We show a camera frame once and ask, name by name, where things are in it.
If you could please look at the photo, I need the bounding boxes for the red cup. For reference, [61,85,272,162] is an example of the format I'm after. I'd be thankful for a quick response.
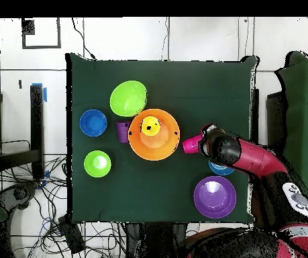
[182,134,205,155]

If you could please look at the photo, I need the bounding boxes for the large orange bowl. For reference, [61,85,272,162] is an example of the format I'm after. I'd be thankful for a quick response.
[127,108,181,161]

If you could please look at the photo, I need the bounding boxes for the yellow cup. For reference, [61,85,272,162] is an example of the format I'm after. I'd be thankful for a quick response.
[140,116,162,136]

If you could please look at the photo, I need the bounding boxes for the large green bowl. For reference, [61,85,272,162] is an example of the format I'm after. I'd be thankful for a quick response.
[109,80,148,118]

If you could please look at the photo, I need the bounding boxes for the purple cup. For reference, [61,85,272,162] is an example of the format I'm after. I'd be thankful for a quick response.
[115,120,132,144]

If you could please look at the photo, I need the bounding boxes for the light blue bowl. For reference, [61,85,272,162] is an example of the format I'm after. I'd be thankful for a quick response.
[208,160,236,177]

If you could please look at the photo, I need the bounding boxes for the dark green table cloth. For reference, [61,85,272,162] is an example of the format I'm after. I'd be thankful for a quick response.
[65,52,259,224]

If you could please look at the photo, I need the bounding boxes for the large purple bowl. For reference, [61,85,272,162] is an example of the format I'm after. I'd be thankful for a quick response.
[193,175,238,219]

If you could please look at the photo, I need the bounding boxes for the dark blue bowl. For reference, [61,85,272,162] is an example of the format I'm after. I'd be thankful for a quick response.
[79,109,108,138]

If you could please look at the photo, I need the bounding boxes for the small green bowl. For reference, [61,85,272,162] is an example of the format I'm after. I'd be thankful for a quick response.
[83,150,112,179]

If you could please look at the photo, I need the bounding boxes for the black power brick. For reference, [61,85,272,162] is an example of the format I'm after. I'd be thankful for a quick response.
[58,215,87,255]

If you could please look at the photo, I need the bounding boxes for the black wheeled base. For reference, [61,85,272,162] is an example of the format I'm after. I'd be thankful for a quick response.
[0,182,40,214]

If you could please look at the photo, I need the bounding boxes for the thin black floor cable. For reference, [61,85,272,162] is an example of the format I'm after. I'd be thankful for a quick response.
[71,17,97,60]

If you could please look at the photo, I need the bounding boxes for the bundle of floor cables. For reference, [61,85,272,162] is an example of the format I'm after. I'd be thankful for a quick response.
[0,139,127,258]

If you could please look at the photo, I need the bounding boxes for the black post with blue tape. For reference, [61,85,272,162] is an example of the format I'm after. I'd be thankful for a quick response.
[30,83,48,180]

